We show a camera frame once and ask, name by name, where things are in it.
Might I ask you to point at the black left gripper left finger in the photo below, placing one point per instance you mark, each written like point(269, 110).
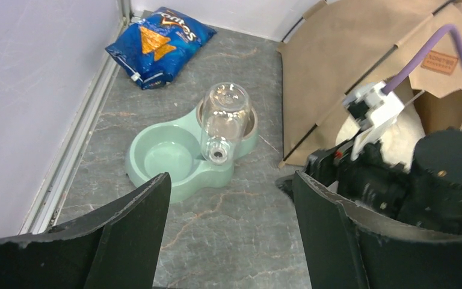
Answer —
point(114, 246)

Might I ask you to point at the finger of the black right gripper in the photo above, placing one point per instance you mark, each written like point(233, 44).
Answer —
point(321, 165)

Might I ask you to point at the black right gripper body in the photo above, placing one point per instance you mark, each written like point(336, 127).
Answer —
point(427, 195)

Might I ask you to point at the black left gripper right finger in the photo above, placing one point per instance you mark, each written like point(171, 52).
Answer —
point(350, 246)

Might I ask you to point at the cream fluffy pillow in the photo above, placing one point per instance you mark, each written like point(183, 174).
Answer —
point(397, 142)

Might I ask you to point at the beige fabric pet tent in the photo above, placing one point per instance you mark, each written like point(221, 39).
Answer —
point(434, 87)

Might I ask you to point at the mint green double pet bowl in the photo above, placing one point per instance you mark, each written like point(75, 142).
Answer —
point(174, 147)

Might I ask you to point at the blue Doritos chip bag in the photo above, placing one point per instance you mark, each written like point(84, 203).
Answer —
point(154, 50)

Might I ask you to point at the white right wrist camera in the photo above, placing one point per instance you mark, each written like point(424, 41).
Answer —
point(374, 111)

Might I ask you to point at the aluminium frame post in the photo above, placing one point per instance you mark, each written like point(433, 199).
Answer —
point(85, 73)

